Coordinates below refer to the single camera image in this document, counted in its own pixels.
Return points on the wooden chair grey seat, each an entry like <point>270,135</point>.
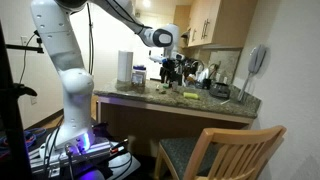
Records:
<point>219,154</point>

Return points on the yellow-green sponge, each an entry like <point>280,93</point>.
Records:
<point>190,95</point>

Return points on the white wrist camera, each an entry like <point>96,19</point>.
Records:
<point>162,59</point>

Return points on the white wall telephone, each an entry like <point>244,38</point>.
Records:
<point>256,58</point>

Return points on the light wooden wall cabinet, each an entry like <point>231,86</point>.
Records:
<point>221,23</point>

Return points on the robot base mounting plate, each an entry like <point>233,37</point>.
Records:
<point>104,160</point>

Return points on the clear container blue lid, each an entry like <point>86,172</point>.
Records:
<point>138,77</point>

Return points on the granite counter peninsula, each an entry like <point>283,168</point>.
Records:
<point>147,114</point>

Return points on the black toaster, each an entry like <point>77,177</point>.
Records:
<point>220,90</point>

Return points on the green small object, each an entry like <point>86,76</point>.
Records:
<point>166,86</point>

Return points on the white paper towel roll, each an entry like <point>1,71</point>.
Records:
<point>125,59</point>

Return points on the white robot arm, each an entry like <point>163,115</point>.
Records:
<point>52,21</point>

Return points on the black tripod stand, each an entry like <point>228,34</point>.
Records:
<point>10,92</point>

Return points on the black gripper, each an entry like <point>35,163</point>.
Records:
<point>170,71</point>

